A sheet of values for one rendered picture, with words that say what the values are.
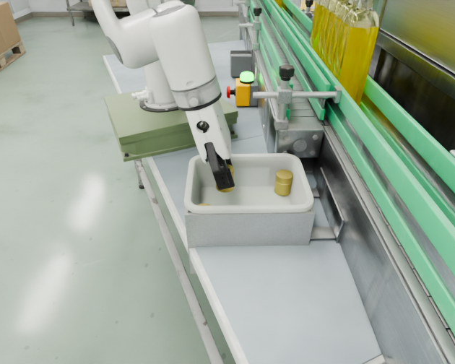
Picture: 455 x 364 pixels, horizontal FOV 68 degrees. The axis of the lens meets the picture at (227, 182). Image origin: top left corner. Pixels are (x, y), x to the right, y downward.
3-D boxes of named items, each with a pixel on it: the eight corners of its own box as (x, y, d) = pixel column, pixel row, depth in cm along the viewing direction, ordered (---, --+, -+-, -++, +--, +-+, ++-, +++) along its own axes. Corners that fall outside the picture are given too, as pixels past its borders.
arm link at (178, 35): (126, 14, 55) (179, -6, 57) (152, 76, 61) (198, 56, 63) (151, 19, 43) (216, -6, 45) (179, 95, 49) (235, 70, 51)
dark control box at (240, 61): (250, 78, 131) (251, 55, 126) (230, 78, 130) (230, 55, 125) (249, 71, 137) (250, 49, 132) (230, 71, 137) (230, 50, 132)
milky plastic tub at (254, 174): (310, 244, 61) (318, 208, 55) (185, 245, 60) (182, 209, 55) (293, 185, 74) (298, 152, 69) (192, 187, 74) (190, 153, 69)
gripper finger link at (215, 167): (214, 164, 52) (222, 177, 57) (209, 122, 55) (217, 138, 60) (207, 165, 52) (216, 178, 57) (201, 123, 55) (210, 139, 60)
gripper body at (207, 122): (219, 98, 49) (237, 160, 56) (219, 75, 57) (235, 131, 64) (170, 111, 50) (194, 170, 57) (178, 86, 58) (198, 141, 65)
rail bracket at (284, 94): (334, 130, 68) (347, 68, 60) (251, 131, 68) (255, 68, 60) (331, 123, 70) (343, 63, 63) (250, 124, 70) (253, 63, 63)
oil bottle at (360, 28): (357, 118, 73) (385, 10, 60) (331, 118, 73) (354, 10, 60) (349, 107, 78) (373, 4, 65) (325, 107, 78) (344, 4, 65)
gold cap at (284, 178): (293, 189, 71) (296, 172, 68) (286, 198, 69) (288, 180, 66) (279, 183, 73) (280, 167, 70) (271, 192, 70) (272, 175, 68)
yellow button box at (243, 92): (257, 107, 109) (258, 85, 104) (234, 107, 108) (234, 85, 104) (255, 99, 114) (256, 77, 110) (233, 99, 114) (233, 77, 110)
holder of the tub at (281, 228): (338, 245, 61) (347, 212, 56) (187, 246, 61) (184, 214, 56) (316, 187, 75) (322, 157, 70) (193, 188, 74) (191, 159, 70)
